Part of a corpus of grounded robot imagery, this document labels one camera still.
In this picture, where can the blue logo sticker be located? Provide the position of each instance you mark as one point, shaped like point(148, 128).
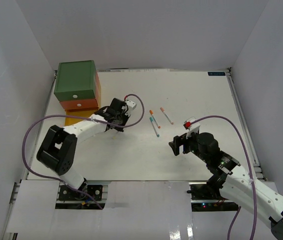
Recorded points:
point(216, 73)

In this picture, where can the blue thin pen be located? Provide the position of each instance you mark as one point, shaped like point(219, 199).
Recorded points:
point(154, 127)

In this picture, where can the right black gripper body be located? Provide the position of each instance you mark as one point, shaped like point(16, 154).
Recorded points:
point(192, 146)

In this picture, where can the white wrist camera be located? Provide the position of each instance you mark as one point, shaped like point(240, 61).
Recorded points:
point(130, 105)
point(191, 127)

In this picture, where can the orange cap thin pen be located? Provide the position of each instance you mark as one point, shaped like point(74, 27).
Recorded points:
point(154, 119)

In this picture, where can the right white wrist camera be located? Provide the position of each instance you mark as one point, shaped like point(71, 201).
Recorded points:
point(191, 127)

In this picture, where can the green top drawer box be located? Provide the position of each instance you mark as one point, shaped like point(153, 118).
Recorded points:
point(76, 80)

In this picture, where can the stacked orange yellow drawers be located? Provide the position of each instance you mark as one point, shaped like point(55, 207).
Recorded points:
point(98, 90)

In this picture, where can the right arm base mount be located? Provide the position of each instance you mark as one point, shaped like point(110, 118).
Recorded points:
point(204, 197)

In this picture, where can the orange drawer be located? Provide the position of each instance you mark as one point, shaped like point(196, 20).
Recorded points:
point(80, 104)

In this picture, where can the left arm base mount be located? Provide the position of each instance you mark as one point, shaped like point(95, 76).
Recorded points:
point(68, 199)

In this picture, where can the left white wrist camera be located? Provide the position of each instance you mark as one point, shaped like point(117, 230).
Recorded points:
point(130, 105)

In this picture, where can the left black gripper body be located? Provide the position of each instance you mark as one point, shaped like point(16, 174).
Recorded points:
point(122, 119)

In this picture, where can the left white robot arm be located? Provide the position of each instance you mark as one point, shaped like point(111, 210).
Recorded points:
point(57, 151)

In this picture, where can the salmon cap thin pen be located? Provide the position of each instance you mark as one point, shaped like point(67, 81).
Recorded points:
point(167, 117)

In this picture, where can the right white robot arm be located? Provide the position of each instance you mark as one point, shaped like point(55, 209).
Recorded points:
point(232, 181)

